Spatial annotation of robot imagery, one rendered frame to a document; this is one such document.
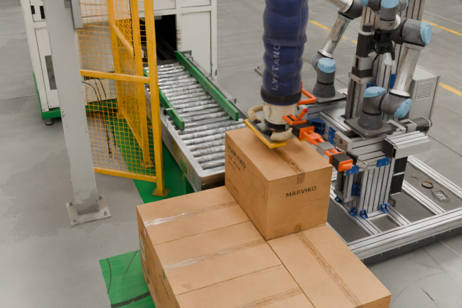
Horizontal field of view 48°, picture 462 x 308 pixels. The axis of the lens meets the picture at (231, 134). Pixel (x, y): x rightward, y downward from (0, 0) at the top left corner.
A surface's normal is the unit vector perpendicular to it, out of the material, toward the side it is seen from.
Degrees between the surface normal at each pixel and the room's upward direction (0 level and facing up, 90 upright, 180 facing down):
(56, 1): 90
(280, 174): 0
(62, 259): 0
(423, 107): 90
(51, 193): 0
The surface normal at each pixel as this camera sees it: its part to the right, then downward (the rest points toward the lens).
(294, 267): 0.01, -0.88
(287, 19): 0.07, 0.22
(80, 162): 0.39, 0.44
